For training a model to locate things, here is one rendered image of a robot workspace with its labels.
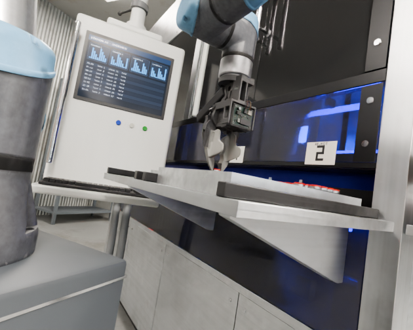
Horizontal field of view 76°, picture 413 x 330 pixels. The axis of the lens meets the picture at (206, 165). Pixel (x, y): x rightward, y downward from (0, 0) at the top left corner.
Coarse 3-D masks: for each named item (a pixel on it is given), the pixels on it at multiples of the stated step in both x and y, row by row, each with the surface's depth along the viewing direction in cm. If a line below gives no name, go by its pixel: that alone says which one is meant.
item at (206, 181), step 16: (160, 176) 57; (176, 176) 50; (192, 176) 45; (208, 176) 41; (224, 176) 38; (240, 176) 37; (208, 192) 40; (288, 192) 43; (304, 192) 45; (320, 192) 47
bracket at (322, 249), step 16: (240, 224) 42; (256, 224) 44; (272, 224) 46; (288, 224) 48; (304, 224) 50; (272, 240) 46; (288, 240) 48; (304, 240) 50; (320, 240) 53; (336, 240) 56; (288, 256) 52; (304, 256) 51; (320, 256) 53; (336, 256) 56; (320, 272) 54; (336, 272) 57
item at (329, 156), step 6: (312, 144) 70; (318, 144) 69; (324, 144) 67; (330, 144) 66; (336, 144) 65; (306, 150) 72; (312, 150) 70; (318, 150) 69; (324, 150) 67; (330, 150) 66; (306, 156) 71; (312, 156) 70; (318, 156) 68; (324, 156) 67; (330, 156) 65; (306, 162) 71; (312, 162) 69; (318, 162) 68; (324, 162) 66; (330, 162) 65
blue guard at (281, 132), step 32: (320, 96) 71; (352, 96) 64; (192, 128) 128; (256, 128) 90; (288, 128) 78; (320, 128) 70; (352, 128) 62; (256, 160) 87; (288, 160) 76; (352, 160) 61
